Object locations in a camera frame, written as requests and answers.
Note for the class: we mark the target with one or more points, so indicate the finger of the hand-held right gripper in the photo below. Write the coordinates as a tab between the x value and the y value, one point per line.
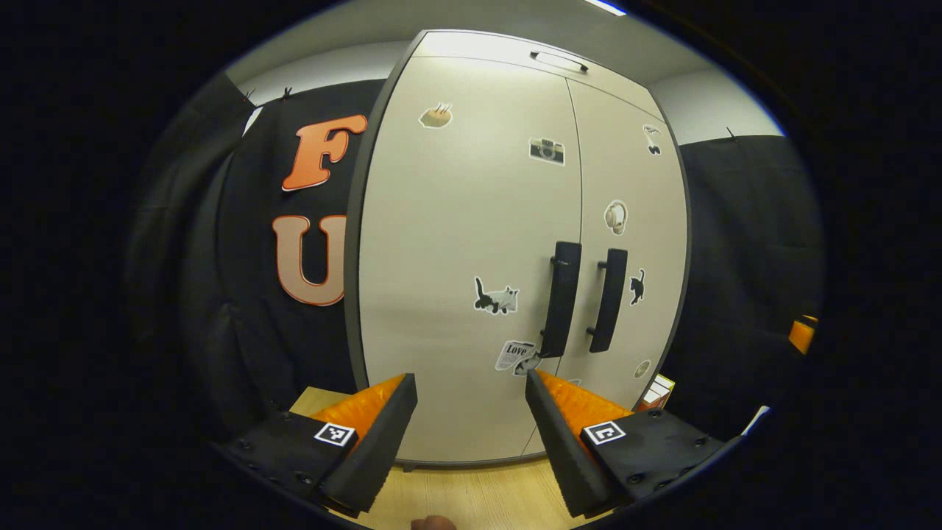
802	335

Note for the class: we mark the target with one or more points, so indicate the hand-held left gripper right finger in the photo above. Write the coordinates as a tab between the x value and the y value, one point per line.
563	449

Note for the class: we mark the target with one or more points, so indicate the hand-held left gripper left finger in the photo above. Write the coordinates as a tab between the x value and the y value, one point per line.
375	449

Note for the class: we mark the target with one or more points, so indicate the grey shoe cabinet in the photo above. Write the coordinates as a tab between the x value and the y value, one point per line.
351	294

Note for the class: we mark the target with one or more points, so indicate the white cabinet door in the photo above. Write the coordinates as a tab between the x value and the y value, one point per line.
655	191
456	221

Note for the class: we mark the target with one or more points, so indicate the small cardboard box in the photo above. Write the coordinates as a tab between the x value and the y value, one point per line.
657	390

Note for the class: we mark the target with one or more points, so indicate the ceiling light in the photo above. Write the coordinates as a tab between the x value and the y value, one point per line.
607	6

